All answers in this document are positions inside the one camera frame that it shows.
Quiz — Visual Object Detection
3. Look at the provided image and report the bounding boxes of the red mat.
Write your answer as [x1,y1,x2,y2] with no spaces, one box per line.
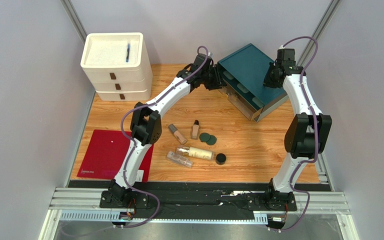
[76,129,155,183]

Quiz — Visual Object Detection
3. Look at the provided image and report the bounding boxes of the blue pen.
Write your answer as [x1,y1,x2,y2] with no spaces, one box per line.
[125,43,131,63]

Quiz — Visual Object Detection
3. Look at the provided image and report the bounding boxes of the clear plastic bottle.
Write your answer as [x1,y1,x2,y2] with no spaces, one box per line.
[166,151,193,168]

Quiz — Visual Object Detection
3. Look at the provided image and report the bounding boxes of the white three-drawer organizer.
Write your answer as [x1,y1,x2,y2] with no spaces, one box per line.
[80,32,153,102]

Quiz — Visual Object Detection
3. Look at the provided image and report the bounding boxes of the cream bottle gold neck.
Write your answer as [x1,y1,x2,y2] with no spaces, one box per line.
[176,145,215,161]

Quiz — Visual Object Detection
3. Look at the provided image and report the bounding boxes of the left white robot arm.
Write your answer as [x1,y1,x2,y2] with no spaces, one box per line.
[99,60,224,208]

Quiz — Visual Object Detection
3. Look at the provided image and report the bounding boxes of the foundation bottle dark cap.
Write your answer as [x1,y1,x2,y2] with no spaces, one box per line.
[190,120,200,140]

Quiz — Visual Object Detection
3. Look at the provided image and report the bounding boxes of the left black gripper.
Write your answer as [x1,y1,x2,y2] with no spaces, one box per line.
[201,65,228,92]

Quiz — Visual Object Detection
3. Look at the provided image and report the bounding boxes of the black round jar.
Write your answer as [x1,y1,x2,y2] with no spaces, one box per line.
[215,153,227,165]

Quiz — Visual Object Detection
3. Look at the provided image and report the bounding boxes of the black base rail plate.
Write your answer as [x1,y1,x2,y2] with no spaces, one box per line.
[67,179,332,221]

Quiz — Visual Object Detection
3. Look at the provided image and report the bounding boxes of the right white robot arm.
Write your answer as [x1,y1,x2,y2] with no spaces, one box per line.
[263,46,332,210]

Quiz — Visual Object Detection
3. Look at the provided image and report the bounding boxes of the dark green round puff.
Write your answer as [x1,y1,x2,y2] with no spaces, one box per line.
[199,132,211,142]

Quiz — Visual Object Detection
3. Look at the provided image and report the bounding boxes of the teal drawer organizer box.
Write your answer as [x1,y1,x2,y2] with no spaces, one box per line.
[217,43,288,122]

